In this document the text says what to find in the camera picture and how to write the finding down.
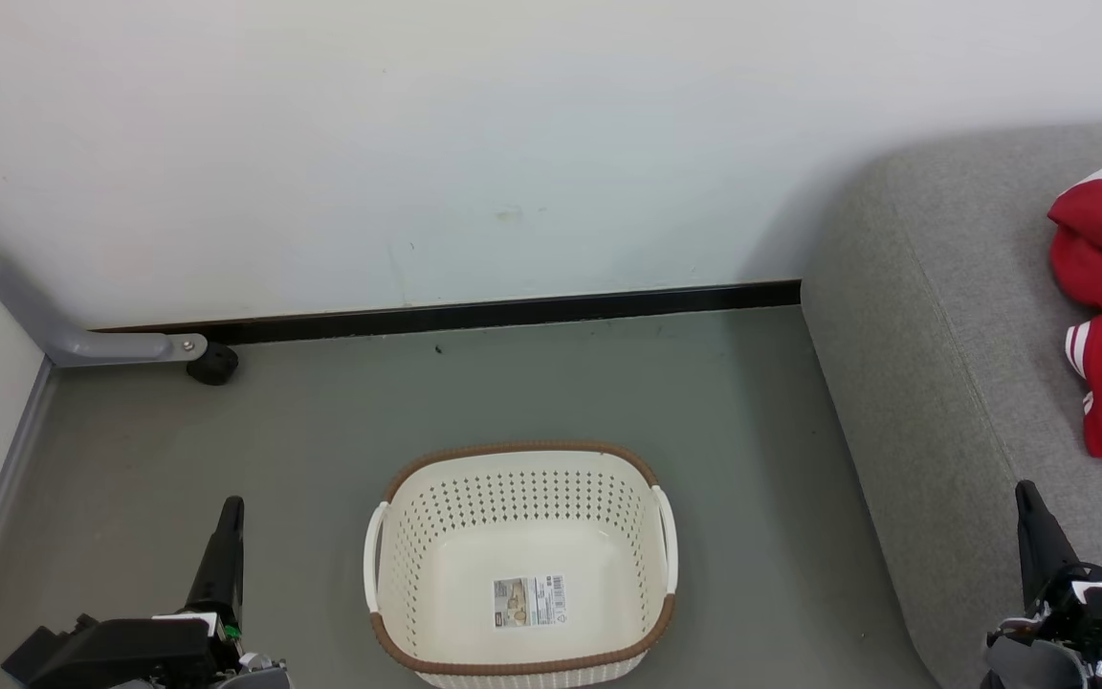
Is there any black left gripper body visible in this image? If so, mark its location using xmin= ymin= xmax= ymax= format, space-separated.
xmin=1 ymin=611 xmax=248 ymax=689

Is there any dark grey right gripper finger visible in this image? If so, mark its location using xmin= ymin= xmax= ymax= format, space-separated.
xmin=1014 ymin=479 xmax=1080 ymax=615

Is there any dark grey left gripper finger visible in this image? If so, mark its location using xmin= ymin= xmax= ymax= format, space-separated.
xmin=185 ymin=496 xmax=247 ymax=633

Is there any cream perforated laundry basket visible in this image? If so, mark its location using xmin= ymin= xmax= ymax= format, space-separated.
xmin=363 ymin=440 xmax=680 ymax=689

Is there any grey fabric sofa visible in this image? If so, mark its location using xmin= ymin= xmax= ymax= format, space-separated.
xmin=800 ymin=120 xmax=1102 ymax=689

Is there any grey metal cart leg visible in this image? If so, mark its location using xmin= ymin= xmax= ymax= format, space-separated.
xmin=0 ymin=254 xmax=209 ymax=370

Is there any printed label sticker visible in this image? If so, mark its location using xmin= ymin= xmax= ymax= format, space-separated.
xmin=492 ymin=574 xmax=569 ymax=631

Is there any black wall baseboard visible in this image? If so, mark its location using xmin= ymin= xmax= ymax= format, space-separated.
xmin=90 ymin=279 xmax=803 ymax=348

